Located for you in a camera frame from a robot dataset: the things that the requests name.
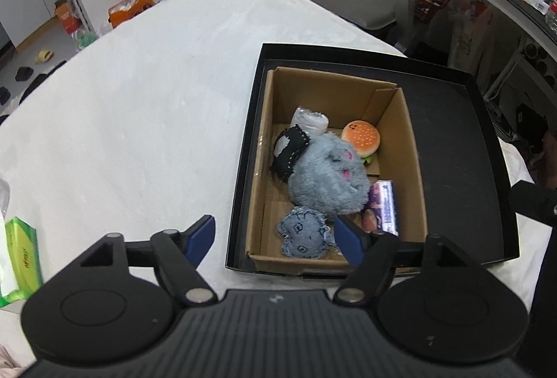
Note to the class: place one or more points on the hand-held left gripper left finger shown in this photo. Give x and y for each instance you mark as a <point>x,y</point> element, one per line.
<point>199,236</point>

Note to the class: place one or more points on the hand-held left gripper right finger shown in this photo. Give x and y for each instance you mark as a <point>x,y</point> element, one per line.
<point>348,239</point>

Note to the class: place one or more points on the denim heart cushion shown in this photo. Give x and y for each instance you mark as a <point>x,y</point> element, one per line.
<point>304,232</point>

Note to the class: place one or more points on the purple snack packet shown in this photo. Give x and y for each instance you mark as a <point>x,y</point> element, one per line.
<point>383,204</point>

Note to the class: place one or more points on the grey fluffy plush toy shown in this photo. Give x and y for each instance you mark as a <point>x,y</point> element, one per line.
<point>326,173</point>

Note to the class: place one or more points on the burger plush toy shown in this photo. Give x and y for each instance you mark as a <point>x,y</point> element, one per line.
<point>361,136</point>

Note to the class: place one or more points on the black and white fabric pouch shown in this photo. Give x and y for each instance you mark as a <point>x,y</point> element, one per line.
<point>289,147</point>

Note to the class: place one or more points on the black tray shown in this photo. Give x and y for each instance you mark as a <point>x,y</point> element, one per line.
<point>452,121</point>

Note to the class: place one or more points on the white cloth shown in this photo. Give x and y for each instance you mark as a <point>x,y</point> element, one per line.
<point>311,120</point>

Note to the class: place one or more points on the brown cardboard box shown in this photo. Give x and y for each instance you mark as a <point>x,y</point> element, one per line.
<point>322,91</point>

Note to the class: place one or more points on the cream tote bag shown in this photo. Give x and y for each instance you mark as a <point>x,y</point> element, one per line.
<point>470,38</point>

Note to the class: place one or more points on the green tissue pack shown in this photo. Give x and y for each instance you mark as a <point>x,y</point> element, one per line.
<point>21,256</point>

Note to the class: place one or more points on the red basket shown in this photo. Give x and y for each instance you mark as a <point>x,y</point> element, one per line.
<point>431,1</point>

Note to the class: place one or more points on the yellow slipper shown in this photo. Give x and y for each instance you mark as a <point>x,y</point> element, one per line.
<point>44,56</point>

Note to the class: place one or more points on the black slipper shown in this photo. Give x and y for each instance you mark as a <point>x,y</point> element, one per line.
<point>4,96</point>
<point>23,73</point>

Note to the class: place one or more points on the red cardboard box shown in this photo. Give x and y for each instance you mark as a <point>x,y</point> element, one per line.
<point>67,19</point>

